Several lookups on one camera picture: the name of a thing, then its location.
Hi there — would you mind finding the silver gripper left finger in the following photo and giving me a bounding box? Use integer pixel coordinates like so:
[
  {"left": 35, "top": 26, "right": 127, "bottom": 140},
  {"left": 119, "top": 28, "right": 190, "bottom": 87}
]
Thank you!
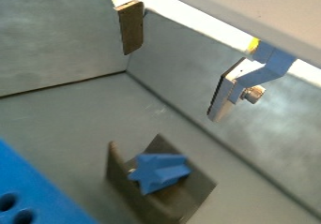
[{"left": 114, "top": 0, "right": 144, "bottom": 55}]

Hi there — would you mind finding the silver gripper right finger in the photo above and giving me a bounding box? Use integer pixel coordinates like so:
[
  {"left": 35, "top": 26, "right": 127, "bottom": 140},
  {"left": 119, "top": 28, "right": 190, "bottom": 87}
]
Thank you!
[{"left": 207, "top": 41, "right": 297, "bottom": 121}]

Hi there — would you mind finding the blue foam shape-hole block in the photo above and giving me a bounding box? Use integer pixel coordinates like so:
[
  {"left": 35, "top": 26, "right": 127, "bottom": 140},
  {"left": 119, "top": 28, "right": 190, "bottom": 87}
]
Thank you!
[{"left": 0, "top": 140, "right": 97, "bottom": 224}]

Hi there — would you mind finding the blue star-shaped prism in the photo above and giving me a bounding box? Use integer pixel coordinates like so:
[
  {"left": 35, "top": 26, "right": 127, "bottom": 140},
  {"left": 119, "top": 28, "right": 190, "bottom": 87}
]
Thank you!
[{"left": 128, "top": 154, "right": 191, "bottom": 195}]

